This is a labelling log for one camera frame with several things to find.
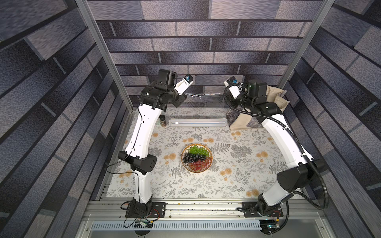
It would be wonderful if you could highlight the grey plastic wrap dispenser box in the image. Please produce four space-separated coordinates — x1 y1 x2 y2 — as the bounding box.
169 119 228 128

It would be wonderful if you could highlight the clear plastic wrap sheet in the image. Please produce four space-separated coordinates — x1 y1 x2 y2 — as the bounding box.
180 93 230 119

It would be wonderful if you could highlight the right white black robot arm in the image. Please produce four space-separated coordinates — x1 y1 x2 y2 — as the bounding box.
224 77 328 214

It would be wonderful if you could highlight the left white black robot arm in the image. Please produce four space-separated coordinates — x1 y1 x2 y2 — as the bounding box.
118 69 193 205

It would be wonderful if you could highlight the woven plate of grapes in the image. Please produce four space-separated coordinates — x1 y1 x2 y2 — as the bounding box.
181 143 213 173

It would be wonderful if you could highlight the beige canvas tote bag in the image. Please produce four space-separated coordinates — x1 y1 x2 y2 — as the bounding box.
226 82 289 131

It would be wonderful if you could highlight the small dark spice jar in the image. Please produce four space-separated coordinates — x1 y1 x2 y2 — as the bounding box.
159 115 167 128

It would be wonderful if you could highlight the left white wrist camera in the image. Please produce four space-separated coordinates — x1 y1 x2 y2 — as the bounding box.
175 74 193 95

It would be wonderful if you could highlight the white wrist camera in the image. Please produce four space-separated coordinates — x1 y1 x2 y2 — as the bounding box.
224 76 244 99
175 74 193 95

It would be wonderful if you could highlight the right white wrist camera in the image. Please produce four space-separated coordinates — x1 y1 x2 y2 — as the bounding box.
224 76 244 99

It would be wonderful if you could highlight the right black corrugated cable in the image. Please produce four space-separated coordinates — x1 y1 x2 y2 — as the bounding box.
223 84 329 234

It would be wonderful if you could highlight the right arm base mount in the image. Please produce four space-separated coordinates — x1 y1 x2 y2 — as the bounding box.
237 201 284 218

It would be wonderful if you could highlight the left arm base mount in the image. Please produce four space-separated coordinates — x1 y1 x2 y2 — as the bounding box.
121 201 167 219

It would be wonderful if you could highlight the aluminium front rail frame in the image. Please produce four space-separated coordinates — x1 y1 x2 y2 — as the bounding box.
75 198 336 238

